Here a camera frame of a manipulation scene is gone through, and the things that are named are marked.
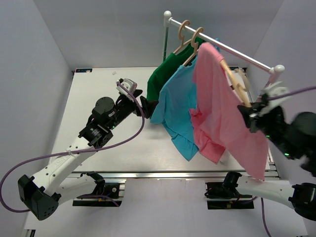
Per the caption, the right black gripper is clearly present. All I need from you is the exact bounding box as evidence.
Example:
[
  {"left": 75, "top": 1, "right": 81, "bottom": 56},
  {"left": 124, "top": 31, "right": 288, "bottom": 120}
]
[{"left": 235, "top": 101, "right": 295, "bottom": 158}]

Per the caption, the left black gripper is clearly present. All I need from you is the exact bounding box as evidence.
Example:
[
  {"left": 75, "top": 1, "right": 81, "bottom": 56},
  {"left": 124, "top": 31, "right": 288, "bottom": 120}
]
[{"left": 107, "top": 89, "right": 158, "bottom": 130}]

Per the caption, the beige plastic hanger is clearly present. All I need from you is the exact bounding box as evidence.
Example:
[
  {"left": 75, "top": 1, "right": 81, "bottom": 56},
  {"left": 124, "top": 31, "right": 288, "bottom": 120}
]
[{"left": 220, "top": 59, "right": 251, "bottom": 108}]

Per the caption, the pink t shirt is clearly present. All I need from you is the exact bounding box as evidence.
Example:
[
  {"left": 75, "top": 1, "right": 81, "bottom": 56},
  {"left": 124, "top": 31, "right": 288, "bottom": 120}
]
[{"left": 190, "top": 42, "right": 268, "bottom": 180}]

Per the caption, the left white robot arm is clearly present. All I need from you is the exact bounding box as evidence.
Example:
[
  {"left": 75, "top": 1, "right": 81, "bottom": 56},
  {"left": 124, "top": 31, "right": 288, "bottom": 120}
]
[{"left": 18, "top": 89, "right": 158, "bottom": 221}]

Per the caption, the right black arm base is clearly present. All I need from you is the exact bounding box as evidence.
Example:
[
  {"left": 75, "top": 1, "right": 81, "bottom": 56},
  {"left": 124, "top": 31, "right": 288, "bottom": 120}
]
[{"left": 204, "top": 182, "right": 256, "bottom": 210}]

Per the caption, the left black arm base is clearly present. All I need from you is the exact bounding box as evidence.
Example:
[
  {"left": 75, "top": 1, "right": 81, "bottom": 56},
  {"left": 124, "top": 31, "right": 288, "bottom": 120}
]
[{"left": 72, "top": 171, "right": 125, "bottom": 207}]

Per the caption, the green t shirt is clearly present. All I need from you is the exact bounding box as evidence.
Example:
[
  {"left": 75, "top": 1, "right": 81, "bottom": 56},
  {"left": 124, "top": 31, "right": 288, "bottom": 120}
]
[{"left": 146, "top": 41, "right": 196, "bottom": 101}]

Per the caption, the light blue t shirt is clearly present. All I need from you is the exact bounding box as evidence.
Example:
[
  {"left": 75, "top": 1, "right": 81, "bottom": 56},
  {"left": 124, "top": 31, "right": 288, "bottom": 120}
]
[{"left": 149, "top": 37, "right": 221, "bottom": 162}]

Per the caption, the beige hanger with green shirt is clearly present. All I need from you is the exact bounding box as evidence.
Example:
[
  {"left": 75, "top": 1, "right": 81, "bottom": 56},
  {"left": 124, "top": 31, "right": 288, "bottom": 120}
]
[{"left": 173, "top": 20, "right": 191, "bottom": 55}]

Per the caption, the beige hanger with blue shirt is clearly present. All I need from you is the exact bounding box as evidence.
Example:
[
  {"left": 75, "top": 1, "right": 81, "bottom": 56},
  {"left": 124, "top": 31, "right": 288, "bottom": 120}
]
[{"left": 182, "top": 27, "right": 204, "bottom": 66}]

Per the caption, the white clothes rack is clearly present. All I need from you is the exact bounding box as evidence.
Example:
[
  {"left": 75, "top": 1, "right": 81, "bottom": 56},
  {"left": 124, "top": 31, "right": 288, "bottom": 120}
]
[{"left": 163, "top": 9, "right": 286, "bottom": 86}]

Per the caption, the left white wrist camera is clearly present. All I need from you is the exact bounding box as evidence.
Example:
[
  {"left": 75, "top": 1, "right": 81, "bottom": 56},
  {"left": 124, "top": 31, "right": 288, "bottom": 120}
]
[{"left": 117, "top": 78, "right": 137, "bottom": 96}]

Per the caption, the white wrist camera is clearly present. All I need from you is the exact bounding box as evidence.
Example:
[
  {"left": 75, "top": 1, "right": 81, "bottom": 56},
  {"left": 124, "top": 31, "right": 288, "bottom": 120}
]
[
  {"left": 117, "top": 78, "right": 137, "bottom": 96},
  {"left": 261, "top": 81, "right": 291, "bottom": 114}
]

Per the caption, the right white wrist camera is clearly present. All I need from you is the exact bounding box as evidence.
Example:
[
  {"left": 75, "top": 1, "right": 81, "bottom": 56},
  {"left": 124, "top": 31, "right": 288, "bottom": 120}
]
[{"left": 261, "top": 81, "right": 291, "bottom": 114}]

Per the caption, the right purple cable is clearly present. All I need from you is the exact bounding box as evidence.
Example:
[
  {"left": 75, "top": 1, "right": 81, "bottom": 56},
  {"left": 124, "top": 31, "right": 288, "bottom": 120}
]
[{"left": 259, "top": 85, "right": 316, "bottom": 237}]

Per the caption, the purple cable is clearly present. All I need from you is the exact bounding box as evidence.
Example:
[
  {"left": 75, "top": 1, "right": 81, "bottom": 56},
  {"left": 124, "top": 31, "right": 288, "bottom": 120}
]
[
  {"left": 0, "top": 82, "right": 146, "bottom": 213},
  {"left": 259, "top": 85, "right": 316, "bottom": 237}
]

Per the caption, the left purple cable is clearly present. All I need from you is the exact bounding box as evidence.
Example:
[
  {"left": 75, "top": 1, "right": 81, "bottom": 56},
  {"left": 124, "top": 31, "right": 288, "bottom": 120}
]
[{"left": 0, "top": 82, "right": 146, "bottom": 213}]

